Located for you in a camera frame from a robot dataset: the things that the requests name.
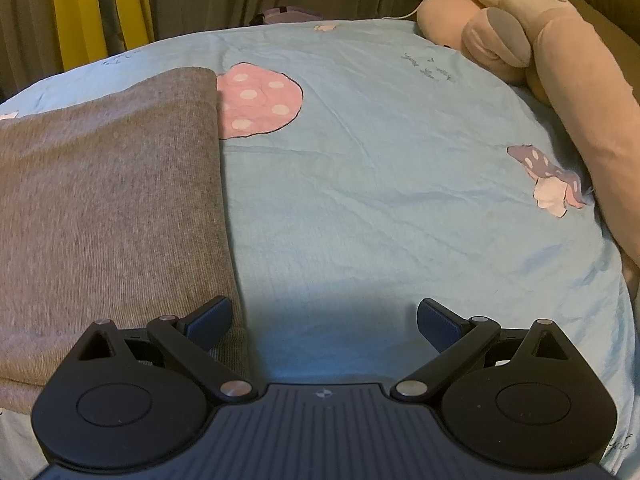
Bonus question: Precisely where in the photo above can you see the grey sweatpants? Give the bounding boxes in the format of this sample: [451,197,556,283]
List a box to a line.
[1,67,239,414]

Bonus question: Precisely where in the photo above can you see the light blue bed sheet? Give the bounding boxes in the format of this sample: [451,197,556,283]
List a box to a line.
[1,20,639,479]

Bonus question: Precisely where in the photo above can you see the yellow curtain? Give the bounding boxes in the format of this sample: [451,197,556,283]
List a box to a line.
[53,0,155,70]

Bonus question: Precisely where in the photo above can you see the pink plush toy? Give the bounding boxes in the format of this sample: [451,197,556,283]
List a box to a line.
[416,0,639,298]

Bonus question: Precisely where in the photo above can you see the pink box on nightstand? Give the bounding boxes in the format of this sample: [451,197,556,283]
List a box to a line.
[250,6,322,26]

